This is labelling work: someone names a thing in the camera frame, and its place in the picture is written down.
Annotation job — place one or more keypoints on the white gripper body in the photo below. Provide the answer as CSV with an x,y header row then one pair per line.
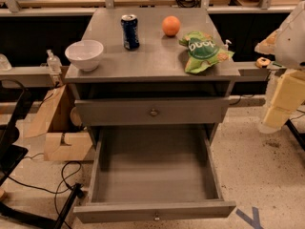
x,y
292,45

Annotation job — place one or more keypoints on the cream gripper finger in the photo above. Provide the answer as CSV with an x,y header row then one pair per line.
x,y
272,119
290,91

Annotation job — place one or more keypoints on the blue pepsi can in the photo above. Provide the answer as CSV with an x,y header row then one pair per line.
x,y
129,24

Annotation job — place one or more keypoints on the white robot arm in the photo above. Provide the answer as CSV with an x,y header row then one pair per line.
x,y
289,48

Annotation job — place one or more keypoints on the closed upper grey drawer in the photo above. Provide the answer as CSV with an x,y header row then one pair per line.
x,y
152,111

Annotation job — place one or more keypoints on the grey drawer cabinet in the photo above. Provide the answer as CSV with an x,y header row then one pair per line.
x,y
156,69

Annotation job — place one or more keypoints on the open grey drawer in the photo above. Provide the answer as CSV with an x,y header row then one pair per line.
x,y
153,173

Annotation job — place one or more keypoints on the small pump bottle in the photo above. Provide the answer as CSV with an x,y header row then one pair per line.
x,y
227,44

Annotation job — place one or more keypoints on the green chip bag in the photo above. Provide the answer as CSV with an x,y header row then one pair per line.
x,y
203,52

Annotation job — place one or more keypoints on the orange fruit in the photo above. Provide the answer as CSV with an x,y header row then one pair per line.
x,y
171,25

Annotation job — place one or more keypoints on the white bowl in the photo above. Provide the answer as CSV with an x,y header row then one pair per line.
x,y
85,55

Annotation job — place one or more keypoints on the clear sanitizer bottle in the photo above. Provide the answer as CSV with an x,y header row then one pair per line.
x,y
53,62

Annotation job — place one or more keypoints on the cardboard box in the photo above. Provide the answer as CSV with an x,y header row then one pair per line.
x,y
63,139

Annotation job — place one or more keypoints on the black stand frame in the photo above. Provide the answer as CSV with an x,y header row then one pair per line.
x,y
11,155

